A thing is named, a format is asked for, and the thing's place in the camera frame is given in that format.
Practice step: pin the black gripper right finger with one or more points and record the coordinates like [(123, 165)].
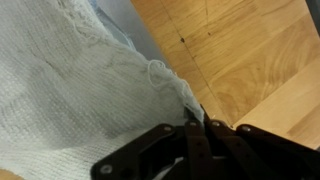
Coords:
[(260, 153)]

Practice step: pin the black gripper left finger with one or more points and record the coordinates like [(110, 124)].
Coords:
[(160, 150)]

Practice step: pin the white cloth towel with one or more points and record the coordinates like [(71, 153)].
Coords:
[(66, 83)]

